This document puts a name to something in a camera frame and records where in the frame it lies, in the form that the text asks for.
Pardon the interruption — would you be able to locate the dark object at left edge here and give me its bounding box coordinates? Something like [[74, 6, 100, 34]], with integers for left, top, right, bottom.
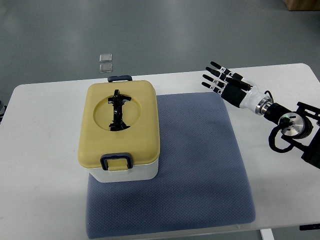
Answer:
[[0, 100, 7, 123]]

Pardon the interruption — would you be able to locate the blue grey cushion mat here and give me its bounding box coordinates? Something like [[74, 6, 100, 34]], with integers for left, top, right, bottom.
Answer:
[[86, 92, 256, 239]]

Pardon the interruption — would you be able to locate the brown cardboard box corner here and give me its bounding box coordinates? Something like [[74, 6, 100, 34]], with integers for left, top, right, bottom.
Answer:
[[284, 0, 320, 11]]

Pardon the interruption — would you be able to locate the yellow storage box lid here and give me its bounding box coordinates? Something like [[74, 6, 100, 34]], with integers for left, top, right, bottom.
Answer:
[[78, 80, 160, 171]]

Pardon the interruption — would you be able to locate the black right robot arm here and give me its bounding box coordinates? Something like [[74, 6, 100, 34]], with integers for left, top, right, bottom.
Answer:
[[258, 90, 320, 168]]

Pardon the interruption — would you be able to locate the black bracket at table edge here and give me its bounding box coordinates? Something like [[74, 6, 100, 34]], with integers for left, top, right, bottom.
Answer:
[[299, 223, 320, 231]]

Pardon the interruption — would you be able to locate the white table leg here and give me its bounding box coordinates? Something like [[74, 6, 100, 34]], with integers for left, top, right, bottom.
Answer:
[[260, 228, 275, 240]]

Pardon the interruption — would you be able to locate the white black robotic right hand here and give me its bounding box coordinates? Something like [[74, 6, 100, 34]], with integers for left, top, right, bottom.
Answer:
[[201, 61, 274, 115]]

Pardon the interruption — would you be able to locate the white storage box base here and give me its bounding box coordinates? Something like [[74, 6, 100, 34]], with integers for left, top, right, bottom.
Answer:
[[88, 158, 159, 183]]

